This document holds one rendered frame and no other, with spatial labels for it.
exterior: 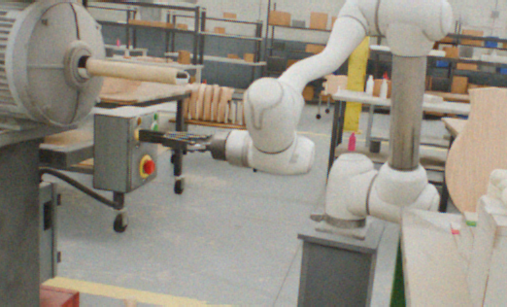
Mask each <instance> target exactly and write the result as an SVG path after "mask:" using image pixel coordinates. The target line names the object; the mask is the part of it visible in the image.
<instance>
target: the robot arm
mask: <svg viewBox="0 0 507 307"><path fill-rule="evenodd" d="M452 21H453V11H452V6H451V4H450V3H448V2H446V1H445V0H347V2H346V3H345V4H344V6H343V7H342V9H341V12H340V14H339V16H338V18H337V20H336V22H335V24H334V28H332V32H331V34H330V37H329V40H328V42H327V46H326V48H325V50H324V51H323V52H322V53H320V54H316V55H314V56H311V57H308V58H305V60H303V61H299V62H297V63H295V64H294V65H292V66H291V67H290V68H289V69H288V70H286V72H285V73H284V74H283V75H282V76H281V78H280V79H278V80H275V79H271V78H264V79H260V80H258V81H256V82H254V83H253V84H252V85H250V86H249V88H248V90H247V93H246V95H245V99H244V117H245V123H246V127H247V130H248V131H244V130H232V131H231V132H230V131H222V130H217V131H216V132H215V133H214V135H213V137H212V134H199V133H186V132H177V131H175V132H173V133H172V132H169V133H167V132H166V131H155V130H147V129H140V130H139V142H144V143H153V144H159V145H162V147H166V148H172V149H177V150H182V151H188V152H190V153H194V151H199V152H200V153H205V152H207V151H209V152H210V153H211V156H212V159H213V160H220V161H227V162H228V164H230V165H237V166H245V167H252V168H255V169H258V170H260V171H263V172H268V173H274V175H286V176H293V175H303V173H307V172H308V171H309V170H310V168H311V167H312V165H313V162H314V152H315V150H314V144H313V143H312V142H311V140H309V139H308V138H306V137H304V136H302V135H297V134H296V133H295V132H294V129H295V128H296V127H297V124H298V120H299V116H301V113H302V110H303V106H304V99H303V96H302V90H303V88H304V86H305V85H306V84H307V83H308V82H310V81H312V80H315V79H319V78H322V77H325V75H327V74H329V73H331V72H334V71H335V70H337V69H338V68H339V67H340V66H341V65H342V64H343V62H344V61H345V60H346V58H347V57H348V56H349V54H351V53H352V52H353V51H354V50H355V49H356V48H357V47H358V46H359V45H360V44H361V42H362V40H363V39H364V38H366V36H375V35H384V36H387V40H388V44H389V49H390V51H391V52H392V73H391V96H390V117H389V161H388V162H387V163H386V164H385V165H384V166H383V167H381V168H380V172H378V171H377V170H375V169H373V166H374V165H373V163H372V162H371V160H370V159H369V158H367V156H366V155H363V154H360V153H343V154H341V155H340V156H339V158H338V159H337V160H336V161H335V163H334V165H332V167H331V169H330V172H329V176H328V180H327V185H326V194H325V212H323V213H311V215H310V220H313V221H315V222H319V223H320V224H319V225H316V226H315V231H317V232H324V233H330V234H336V235H341V236H346V237H352V238H355V239H356V240H358V241H364V240H366V233H367V231H368V229H369V227H370V226H372V221H371V220H368V219H367V216H372V217H375V218H378V219H380V220H385V221H388V222H395V224H399V214H400V209H401V208H406V209H416V210H423V211H429V212H437V210H438V205H439V195H438V192H437V189H436V187H435V186H434V185H431V184H429V183H428V182H427V178H426V175H425V170H424V169H423V167H422V166H421V165H420V164H419V159H420V144H421V131H422V117H423V96H424V82H425V68H426V55H427V54H429V52H430V51H432V49H433V46H434V44H435V41H438V40H441V39H442V38H444V37H445V36H446V35H447V33H448V32H450V30H451V27H452Z"/></svg>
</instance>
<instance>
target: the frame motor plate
mask: <svg viewBox="0 0 507 307"><path fill-rule="evenodd" d="M75 129H78V123H77V122H76V123H74V125H71V126H67V127H59V126H51V125H45V126H41V127H36V128H30V129H26V130H21V131H18V130H12V129H4V128H0V148H4V147H8V146H11V145H16V144H20V143H24V142H28V140H33V139H37V138H41V137H45V136H50V135H54V134H58V133H62V132H67V131H71V130H75Z"/></svg>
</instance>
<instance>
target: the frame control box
mask: <svg viewBox="0 0 507 307"><path fill-rule="evenodd" d="M154 112H157V113H158V119H157V121H153V120H152V115H153V113H154ZM137 116H141V118H142V123H141V126H140V127H137V126H136V118H137ZM156 123H157V125H158V126H159V112H158V110H152V109H143V107H135V106H123V107H118V109H113V110H109V111H104V112H98V113H94V123H93V188H97V189H104V190H105V191H111V192H115V193H116V195H118V202H114V201H112V200H110V199H108V198H106V197H104V196H102V195H99V194H98V193H96V192H94V191H92V189H91V188H88V187H87V186H85V185H82V184H81V183H79V182H77V181H76V180H74V179H72V178H70V177H69V176H67V175H64V173H62V172H60V171H58V170H55V169H53V168H48V167H44V168H41V169H39V185H41V184H42V181H43V179H42V176H43V175H45V173H47V175H52V176H54V177H56V178H58V179H60V180H62V181H63V182H65V183H68V184H70V185H72V186H73V187H75V188H77V189H79V190H80V191H81V192H83V193H85V194H87V195H88V196H90V197H92V198H94V199H95V200H97V201H99V202H102V203H104V204H106V205H108V206H110V208H113V209H120V208H121V206H123V204H124V194H125V193H126V194H127V193H129V192H131V191H133V189H136V188H139V187H140V186H142V185H144V184H146V183H148V182H149V181H152V180H154V179H156V177H157V153H158V144H153V143H144V142H139V140H137V138H136V134H137V131H138V130H139V129H147V130H153V128H154V126H155V124H156ZM148 160H153V162H154V164H155V169H154V171H153V172H152V174H151V175H146V173H145V170H144V164H145V163H146V162H147V161H148Z"/></svg>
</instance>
